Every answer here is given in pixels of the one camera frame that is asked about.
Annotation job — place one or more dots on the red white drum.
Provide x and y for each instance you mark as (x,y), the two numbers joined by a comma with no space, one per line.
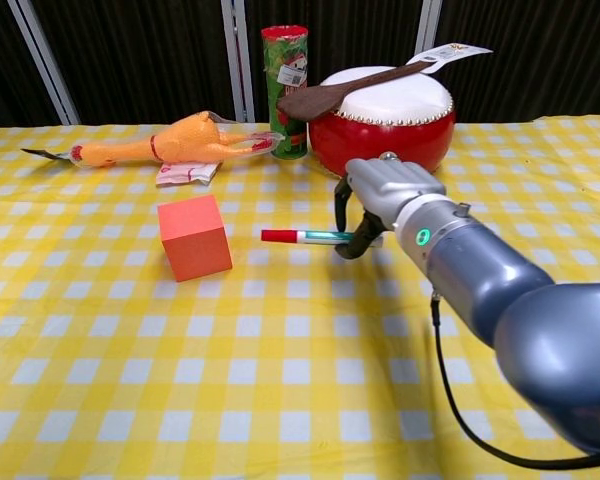
(380,135)

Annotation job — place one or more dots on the dark wooden spatula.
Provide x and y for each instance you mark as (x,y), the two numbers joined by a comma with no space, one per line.
(320,100)

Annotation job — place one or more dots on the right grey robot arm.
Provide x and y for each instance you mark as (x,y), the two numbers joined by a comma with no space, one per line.
(505,300)

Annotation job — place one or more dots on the white spatula label card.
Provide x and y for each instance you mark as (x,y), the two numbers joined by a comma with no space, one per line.
(455,52)

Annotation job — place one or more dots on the pink foam cube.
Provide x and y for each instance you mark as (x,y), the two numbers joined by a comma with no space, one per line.
(195,240)

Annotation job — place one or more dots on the red and white pen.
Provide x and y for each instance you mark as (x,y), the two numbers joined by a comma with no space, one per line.
(305,236)

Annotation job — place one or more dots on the green chips can red lid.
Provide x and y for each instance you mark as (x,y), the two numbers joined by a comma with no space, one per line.
(290,65)

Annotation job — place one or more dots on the orange rubber chicken toy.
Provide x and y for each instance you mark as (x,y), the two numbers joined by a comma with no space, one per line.
(180,142)

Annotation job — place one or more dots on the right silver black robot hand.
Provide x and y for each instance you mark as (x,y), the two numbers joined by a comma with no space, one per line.
(395,185)

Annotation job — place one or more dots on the yellow white checked tablecloth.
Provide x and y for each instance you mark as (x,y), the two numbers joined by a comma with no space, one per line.
(180,375)

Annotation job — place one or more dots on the silver metal frame post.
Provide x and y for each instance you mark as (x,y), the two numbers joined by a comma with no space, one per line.
(237,60)
(42,60)
(427,25)

